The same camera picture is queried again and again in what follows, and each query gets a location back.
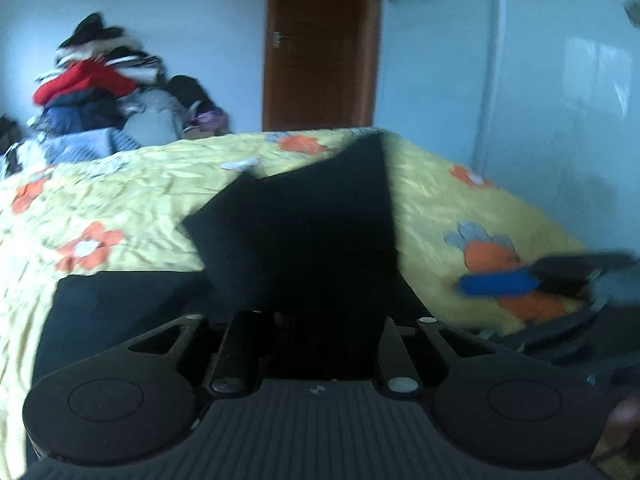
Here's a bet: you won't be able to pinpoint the dark blue jacket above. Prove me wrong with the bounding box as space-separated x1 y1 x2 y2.
37 91 127 135

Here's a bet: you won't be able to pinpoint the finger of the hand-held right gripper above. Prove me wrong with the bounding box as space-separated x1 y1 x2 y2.
459 251 640 297
477 301 610 357

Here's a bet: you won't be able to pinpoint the black hat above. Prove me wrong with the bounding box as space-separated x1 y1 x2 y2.
57 12 127 50

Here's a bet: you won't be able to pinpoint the brown wooden door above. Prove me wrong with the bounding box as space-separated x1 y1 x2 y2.
261 0 385 134

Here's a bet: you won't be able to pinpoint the white folded clothes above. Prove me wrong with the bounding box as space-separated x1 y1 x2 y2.
102 45 168 86

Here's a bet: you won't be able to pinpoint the black cloth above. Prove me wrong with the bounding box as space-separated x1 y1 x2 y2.
166 74 221 117

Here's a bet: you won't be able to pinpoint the grey cloth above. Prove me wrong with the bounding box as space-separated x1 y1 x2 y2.
120 91 187 147

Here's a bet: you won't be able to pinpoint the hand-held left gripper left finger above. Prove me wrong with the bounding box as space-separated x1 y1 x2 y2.
115 310 263 398

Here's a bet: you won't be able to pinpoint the yellow floral bedspread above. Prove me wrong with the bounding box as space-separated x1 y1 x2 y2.
0 127 603 467

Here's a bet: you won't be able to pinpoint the black pants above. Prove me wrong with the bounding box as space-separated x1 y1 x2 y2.
36 131 437 392

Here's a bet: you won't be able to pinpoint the red jacket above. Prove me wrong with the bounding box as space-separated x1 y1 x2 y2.
32 59 139 107

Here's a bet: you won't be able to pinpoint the white glossy wardrobe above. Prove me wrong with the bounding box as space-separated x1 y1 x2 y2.
372 0 640 256

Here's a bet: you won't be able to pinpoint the blue striped sheet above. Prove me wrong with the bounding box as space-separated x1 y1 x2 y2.
41 127 142 165

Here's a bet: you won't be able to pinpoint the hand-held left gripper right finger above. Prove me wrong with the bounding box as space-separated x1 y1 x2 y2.
374 316 507 397

